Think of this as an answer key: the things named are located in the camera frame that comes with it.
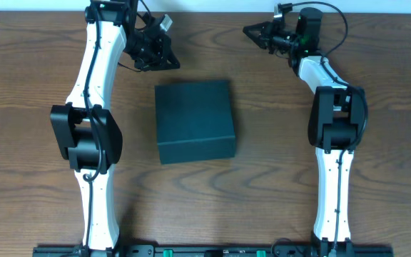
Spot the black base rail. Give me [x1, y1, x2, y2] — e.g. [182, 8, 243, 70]
[32, 242, 394, 257]

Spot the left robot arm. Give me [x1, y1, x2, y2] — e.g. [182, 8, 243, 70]
[33, 0, 180, 256]

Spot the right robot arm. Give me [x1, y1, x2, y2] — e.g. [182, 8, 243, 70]
[243, 1, 368, 256]

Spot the black gift box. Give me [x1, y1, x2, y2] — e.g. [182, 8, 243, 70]
[155, 80, 236, 164]

